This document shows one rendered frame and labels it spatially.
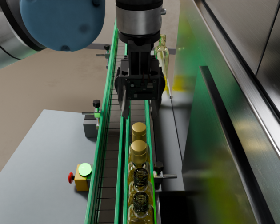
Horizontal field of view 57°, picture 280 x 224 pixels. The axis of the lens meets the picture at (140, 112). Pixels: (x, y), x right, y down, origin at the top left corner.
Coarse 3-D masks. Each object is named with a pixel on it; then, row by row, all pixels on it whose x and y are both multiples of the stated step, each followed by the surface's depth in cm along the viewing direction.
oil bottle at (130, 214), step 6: (132, 204) 54; (150, 204) 54; (132, 210) 53; (150, 210) 53; (132, 216) 52; (150, 216) 52; (132, 222) 51; (138, 222) 51; (144, 222) 51; (150, 222) 51
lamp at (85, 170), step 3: (81, 165) 91; (84, 165) 91; (87, 165) 91; (81, 168) 90; (84, 168) 90; (87, 168) 90; (90, 168) 91; (81, 171) 90; (84, 171) 89; (87, 171) 90; (90, 171) 91; (81, 174) 90; (84, 174) 90; (87, 174) 90
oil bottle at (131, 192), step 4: (132, 180) 59; (148, 180) 59; (128, 184) 59; (132, 184) 57; (148, 184) 57; (128, 188) 58; (132, 188) 57; (148, 188) 57; (152, 188) 58; (128, 192) 57; (132, 192) 56; (148, 192) 56; (152, 192) 57; (128, 196) 56; (132, 196) 56; (148, 196) 56; (152, 196) 56; (128, 200) 56; (132, 200) 56; (152, 200) 56; (128, 204) 57; (152, 204) 57
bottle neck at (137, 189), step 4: (136, 168) 54; (140, 168) 54; (144, 168) 54; (136, 172) 54; (140, 172) 55; (144, 172) 54; (136, 176) 53; (140, 176) 56; (144, 176) 53; (136, 180) 53; (140, 180) 53; (144, 180) 53; (136, 184) 54; (140, 184) 54; (144, 184) 54; (136, 188) 55; (140, 188) 55; (144, 188) 55
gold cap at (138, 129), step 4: (136, 124) 62; (140, 124) 62; (144, 124) 62; (132, 128) 61; (136, 128) 61; (140, 128) 61; (144, 128) 61; (132, 132) 61; (136, 132) 60; (140, 132) 60; (144, 132) 61; (132, 136) 62; (136, 136) 61; (140, 136) 61; (144, 136) 62; (132, 140) 63; (144, 140) 63
